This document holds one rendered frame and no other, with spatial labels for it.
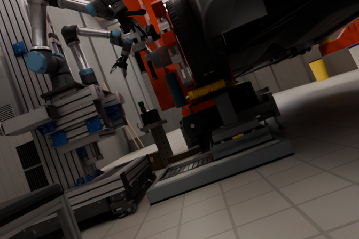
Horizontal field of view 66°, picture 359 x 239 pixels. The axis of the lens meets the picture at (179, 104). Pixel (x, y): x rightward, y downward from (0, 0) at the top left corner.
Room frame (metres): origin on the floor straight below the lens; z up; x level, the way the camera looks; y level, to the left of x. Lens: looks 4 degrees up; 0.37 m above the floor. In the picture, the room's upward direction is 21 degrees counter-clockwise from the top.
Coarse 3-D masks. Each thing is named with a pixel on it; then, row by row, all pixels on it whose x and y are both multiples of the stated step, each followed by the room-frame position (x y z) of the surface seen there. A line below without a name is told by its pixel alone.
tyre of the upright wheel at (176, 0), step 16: (176, 0) 1.68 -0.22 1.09; (176, 16) 1.61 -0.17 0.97; (192, 16) 1.58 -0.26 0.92; (176, 32) 1.60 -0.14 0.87; (192, 32) 1.59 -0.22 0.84; (192, 48) 1.61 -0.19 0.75; (208, 48) 1.60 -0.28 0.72; (192, 64) 1.64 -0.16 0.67; (208, 64) 1.66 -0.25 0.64; (224, 64) 1.68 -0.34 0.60; (208, 80) 1.76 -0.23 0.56; (224, 80) 1.86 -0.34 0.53
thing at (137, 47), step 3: (141, 42) 1.75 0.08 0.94; (144, 42) 1.77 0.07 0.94; (132, 45) 1.76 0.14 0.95; (135, 45) 1.76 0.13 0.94; (138, 45) 1.75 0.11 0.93; (141, 45) 1.75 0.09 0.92; (144, 45) 1.75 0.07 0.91; (132, 48) 1.76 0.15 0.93; (135, 48) 1.76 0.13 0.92; (138, 48) 1.75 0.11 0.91; (141, 48) 1.75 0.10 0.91; (144, 48) 1.75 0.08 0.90; (135, 51) 1.76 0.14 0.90; (138, 51) 1.77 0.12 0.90; (141, 51) 1.79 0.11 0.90
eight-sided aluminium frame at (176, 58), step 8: (160, 24) 1.67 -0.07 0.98; (168, 24) 1.66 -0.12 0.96; (160, 32) 1.67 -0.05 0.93; (176, 48) 1.65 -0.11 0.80; (176, 56) 1.66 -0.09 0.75; (176, 64) 1.68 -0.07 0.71; (184, 64) 1.72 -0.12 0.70; (184, 72) 2.15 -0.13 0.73; (184, 80) 1.80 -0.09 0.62; (192, 80) 2.03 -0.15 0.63
